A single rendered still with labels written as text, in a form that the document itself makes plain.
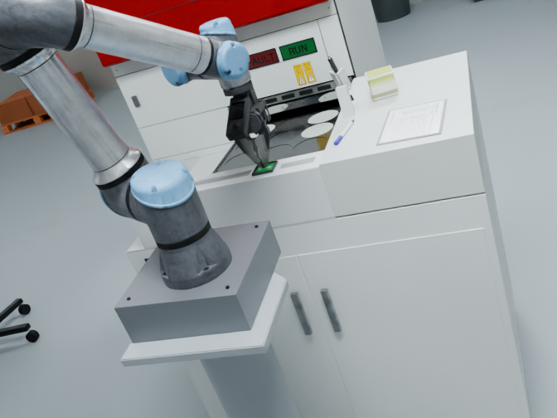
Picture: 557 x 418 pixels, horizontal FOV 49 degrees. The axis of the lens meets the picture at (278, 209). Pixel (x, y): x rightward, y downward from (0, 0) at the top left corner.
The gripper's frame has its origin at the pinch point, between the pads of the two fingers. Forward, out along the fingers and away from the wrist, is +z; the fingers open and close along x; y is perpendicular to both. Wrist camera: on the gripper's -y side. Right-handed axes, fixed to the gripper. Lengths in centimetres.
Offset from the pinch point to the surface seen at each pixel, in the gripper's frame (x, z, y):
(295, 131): 2.8, 7.9, 40.2
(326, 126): -7.5, 7.9, 38.4
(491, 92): -54, 98, 283
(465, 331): -39, 54, -4
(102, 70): 452, 69, 637
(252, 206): 4.8, 9.0, -4.0
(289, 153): 0.8, 7.8, 23.3
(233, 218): 11.0, 11.3, -4.0
